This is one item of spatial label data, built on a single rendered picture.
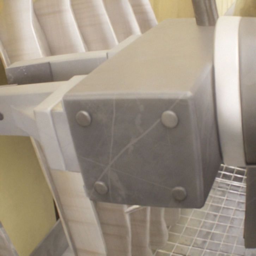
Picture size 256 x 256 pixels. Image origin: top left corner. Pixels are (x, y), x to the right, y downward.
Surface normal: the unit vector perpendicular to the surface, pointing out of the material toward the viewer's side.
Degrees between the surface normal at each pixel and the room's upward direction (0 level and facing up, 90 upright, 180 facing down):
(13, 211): 90
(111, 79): 13
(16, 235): 90
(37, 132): 97
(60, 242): 90
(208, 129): 77
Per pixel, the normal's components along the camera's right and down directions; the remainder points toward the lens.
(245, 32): -0.32, -0.60
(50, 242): 0.93, 0.22
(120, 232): -0.37, 0.45
